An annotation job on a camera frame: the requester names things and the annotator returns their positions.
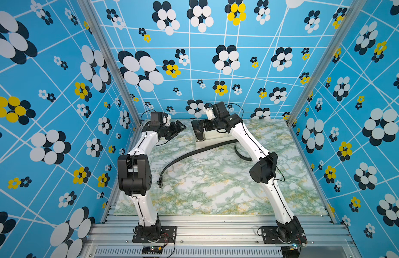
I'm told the white compartment storage tray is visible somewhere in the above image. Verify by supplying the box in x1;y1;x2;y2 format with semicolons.
195;130;235;148

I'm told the circuit board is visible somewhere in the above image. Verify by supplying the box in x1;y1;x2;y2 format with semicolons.
141;246;164;256
281;245;299;258

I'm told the aluminium front frame rail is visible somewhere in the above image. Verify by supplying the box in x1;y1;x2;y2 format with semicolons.
81;213;361;258

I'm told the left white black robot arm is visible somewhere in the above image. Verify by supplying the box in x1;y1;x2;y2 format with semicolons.
117;112;187;242

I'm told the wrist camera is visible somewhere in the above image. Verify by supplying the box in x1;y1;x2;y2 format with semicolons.
163;114;171;126
205;107;216;120

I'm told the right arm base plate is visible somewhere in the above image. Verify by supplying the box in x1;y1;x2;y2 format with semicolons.
257;226;308;245

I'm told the right aluminium corner post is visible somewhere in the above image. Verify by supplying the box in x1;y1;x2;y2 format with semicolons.
287;0;368;127

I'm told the left aluminium corner post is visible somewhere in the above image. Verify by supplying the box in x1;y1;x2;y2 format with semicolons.
76;0;143;127

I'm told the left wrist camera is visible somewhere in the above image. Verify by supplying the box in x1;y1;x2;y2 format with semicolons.
163;114;171;126

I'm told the long black leather belt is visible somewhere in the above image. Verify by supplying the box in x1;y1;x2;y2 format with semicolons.
192;119;205;141

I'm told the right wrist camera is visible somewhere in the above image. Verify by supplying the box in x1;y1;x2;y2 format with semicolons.
205;107;216;120

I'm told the right circuit board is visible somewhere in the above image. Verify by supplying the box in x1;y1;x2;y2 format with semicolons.
281;245;299;258

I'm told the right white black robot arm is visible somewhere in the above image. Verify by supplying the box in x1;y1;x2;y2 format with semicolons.
203;102;308;244

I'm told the left circuit board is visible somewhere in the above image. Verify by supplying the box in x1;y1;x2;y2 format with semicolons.
141;246;164;256

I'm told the aluminium corner post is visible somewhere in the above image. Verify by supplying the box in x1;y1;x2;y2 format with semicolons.
287;0;368;127
76;0;143;127

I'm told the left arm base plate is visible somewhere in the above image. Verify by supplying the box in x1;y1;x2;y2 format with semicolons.
132;225;178;244

